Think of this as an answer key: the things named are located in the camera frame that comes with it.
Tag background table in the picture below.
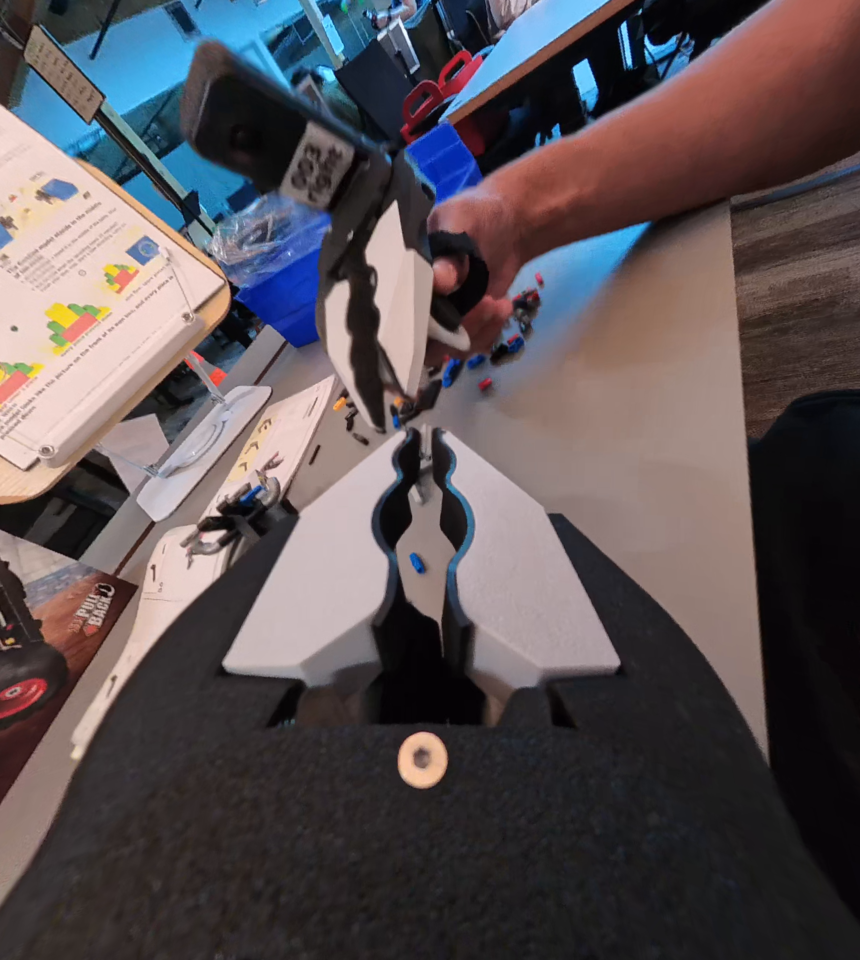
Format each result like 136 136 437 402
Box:
441 0 644 127

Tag red plastic basket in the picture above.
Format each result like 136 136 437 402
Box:
437 49 495 100
400 78 447 145

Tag person's black pants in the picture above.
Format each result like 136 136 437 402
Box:
746 388 860 960

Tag clear plastic bag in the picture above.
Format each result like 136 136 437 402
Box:
207 191 331 288

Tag white stand base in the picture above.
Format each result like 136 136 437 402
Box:
96 352 273 522

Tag printed card sign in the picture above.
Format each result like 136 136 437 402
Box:
22 24 106 126

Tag person's right forearm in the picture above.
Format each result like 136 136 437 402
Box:
508 0 860 260

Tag person's right hand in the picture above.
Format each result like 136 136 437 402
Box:
427 176 545 358

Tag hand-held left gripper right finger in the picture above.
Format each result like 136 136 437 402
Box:
430 427 622 691

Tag blue plastic bin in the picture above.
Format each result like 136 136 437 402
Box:
406 122 485 205
235 213 335 350

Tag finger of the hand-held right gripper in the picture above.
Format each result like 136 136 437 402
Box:
316 281 389 435
351 201 437 399

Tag lego set box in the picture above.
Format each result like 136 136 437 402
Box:
0 517 138 879

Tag white instruction booklet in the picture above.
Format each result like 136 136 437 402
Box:
71 523 232 760

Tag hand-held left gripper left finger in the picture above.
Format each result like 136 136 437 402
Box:
221 427 422 710

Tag lego pieces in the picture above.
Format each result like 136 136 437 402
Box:
308 270 548 466

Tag printed instruction sheet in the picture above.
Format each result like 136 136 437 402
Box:
0 67 230 470

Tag grey black lego chassis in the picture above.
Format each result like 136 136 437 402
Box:
182 468 302 560

